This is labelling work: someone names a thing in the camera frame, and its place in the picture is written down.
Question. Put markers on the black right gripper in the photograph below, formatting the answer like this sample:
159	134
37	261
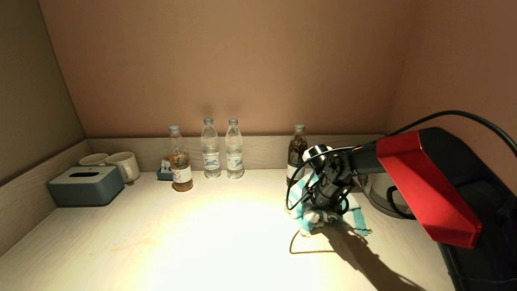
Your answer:
331	186

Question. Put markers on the teal white striped towel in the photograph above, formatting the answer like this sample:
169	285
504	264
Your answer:
311	220

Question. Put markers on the red black right robot arm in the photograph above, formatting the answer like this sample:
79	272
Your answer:
424	182

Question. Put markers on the white electric kettle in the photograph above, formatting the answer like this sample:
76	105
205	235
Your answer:
377	190

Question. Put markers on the bottle with dark liquid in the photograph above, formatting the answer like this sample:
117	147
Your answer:
297	149

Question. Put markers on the clear water bottle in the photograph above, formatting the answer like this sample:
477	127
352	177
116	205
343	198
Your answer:
234	158
211	158

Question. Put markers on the bottle with amber liquid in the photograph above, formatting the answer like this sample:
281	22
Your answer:
181	174

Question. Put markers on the small blue tray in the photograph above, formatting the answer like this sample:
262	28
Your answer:
163	176

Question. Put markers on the white ceramic mug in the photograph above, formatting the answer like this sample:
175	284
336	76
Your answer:
123	164
93	159

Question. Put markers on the blue-grey tissue box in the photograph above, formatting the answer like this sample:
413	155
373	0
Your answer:
85	188

